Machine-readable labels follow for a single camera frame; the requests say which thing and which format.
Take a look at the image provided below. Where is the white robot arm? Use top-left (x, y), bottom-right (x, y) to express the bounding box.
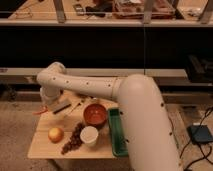
top-left (37, 62), bottom-right (183, 171)

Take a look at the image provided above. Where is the green plastic tray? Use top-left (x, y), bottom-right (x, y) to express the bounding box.
top-left (108, 108), bottom-right (128, 157)

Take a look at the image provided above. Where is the thin metal skewer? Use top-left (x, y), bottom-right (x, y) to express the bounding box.
top-left (65, 102), bottom-right (83, 116)

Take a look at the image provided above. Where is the yellow apple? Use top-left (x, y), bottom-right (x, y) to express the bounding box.
top-left (48, 127), bottom-right (64, 143)

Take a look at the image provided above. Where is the wooden table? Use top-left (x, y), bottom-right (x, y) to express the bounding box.
top-left (28, 91), bottom-right (128, 159)

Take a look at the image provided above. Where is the orange-brown bowl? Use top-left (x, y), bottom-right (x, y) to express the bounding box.
top-left (83, 104), bottom-right (107, 127)

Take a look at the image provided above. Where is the bunch of dark grapes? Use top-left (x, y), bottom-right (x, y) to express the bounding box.
top-left (61, 122), bottom-right (85, 155)

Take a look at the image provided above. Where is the white cup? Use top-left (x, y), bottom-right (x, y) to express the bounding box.
top-left (80, 126), bottom-right (99, 147)

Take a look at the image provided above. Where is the black power box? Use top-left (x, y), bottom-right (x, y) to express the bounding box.
top-left (187, 125), bottom-right (213, 144)

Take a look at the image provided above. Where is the black cable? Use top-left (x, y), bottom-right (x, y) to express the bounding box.
top-left (179, 106), bottom-right (213, 171)

